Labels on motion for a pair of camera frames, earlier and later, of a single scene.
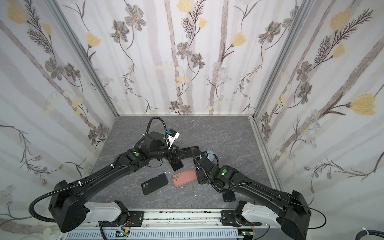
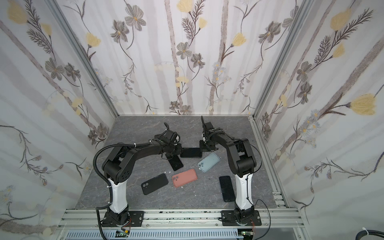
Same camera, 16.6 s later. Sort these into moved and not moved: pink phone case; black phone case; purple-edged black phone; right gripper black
Moved: right gripper black
Not moved: purple-edged black phone; pink phone case; black phone case
